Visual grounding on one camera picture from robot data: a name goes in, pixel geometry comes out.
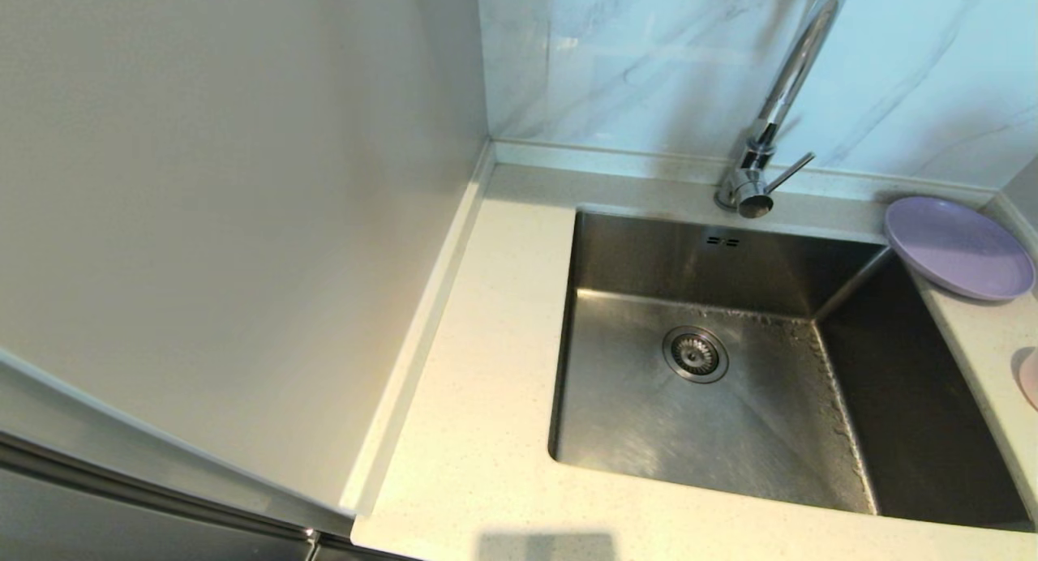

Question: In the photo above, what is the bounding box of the chrome kitchen faucet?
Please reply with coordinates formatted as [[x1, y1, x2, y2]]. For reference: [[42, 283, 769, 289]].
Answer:
[[714, 0, 852, 220]]

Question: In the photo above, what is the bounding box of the stainless steel appliance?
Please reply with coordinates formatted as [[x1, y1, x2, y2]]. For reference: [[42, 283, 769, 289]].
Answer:
[[0, 350, 414, 561]]

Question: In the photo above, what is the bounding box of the stainless steel sink basin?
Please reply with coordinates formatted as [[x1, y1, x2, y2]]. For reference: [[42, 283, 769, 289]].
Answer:
[[548, 207, 1035, 533]]

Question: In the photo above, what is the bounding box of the metal sink drain strainer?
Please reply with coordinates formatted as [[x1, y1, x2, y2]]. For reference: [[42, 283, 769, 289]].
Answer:
[[662, 326, 729, 384]]

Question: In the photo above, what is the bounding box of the purple round plate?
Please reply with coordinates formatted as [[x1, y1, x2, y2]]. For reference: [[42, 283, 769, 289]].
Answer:
[[884, 196, 1036, 302]]

